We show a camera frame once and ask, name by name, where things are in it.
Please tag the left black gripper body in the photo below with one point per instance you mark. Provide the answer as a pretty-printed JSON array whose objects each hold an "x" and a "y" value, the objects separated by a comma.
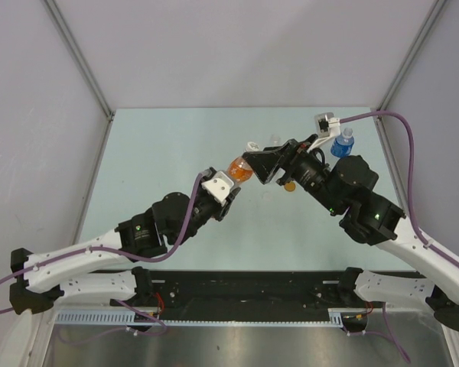
[{"x": 222, "y": 209}]

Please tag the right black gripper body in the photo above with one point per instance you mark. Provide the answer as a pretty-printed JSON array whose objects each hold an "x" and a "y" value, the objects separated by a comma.
[{"x": 301, "y": 162}]

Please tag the white green-printed bottle cap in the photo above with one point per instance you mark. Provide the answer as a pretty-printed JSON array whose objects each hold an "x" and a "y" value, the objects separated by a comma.
[{"x": 251, "y": 146}]

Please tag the clear water bottle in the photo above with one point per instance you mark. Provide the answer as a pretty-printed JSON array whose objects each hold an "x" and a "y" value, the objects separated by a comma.
[{"x": 275, "y": 140}]

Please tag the orange drink bottle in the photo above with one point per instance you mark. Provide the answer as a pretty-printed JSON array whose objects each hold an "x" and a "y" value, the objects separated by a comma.
[{"x": 239, "y": 170}]

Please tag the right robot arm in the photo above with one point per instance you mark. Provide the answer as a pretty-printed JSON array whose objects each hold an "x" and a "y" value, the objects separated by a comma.
[{"x": 346, "y": 190}]

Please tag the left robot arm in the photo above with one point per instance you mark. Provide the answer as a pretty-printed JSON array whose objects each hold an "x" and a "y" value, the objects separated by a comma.
[{"x": 42, "y": 279}]

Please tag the orange bottle cap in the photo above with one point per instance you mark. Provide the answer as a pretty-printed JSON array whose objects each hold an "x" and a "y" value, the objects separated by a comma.
[{"x": 290, "y": 186}]

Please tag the blue drink bottle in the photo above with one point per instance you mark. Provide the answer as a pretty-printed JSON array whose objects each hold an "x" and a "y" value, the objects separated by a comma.
[{"x": 343, "y": 144}]

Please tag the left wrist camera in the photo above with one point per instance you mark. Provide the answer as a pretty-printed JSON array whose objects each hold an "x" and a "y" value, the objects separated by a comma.
[{"x": 219, "y": 186}]

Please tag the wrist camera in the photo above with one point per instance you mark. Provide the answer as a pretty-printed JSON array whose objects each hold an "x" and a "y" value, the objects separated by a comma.
[
  {"x": 328, "y": 128},
  {"x": 219, "y": 186}
]

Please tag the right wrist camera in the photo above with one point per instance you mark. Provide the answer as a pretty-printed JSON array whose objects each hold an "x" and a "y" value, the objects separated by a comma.
[{"x": 328, "y": 128}]

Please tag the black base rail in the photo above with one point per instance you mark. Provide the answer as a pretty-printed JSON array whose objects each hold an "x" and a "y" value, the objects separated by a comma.
[{"x": 246, "y": 296}]

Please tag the right aluminium frame post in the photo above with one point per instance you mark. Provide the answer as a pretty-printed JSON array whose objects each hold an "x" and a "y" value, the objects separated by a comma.
[{"x": 434, "y": 14}]

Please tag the aluminium frame post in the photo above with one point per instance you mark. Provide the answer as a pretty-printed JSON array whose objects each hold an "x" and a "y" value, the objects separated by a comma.
[
  {"x": 70, "y": 42},
  {"x": 434, "y": 14}
]

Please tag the left aluminium frame post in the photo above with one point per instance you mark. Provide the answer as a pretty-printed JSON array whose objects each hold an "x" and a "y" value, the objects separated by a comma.
[{"x": 70, "y": 42}]

